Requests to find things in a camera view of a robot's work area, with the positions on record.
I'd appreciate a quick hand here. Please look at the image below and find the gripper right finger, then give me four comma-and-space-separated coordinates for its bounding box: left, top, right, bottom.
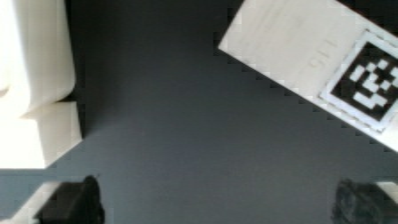
331, 179, 398, 224

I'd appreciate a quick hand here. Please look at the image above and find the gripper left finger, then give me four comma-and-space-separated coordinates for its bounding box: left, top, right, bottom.
6, 174, 107, 224

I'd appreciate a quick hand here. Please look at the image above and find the white desk leg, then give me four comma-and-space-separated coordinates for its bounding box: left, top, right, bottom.
219, 0, 398, 151

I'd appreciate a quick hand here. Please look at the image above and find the white front fence bar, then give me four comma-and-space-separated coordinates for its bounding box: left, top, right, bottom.
0, 0, 82, 169

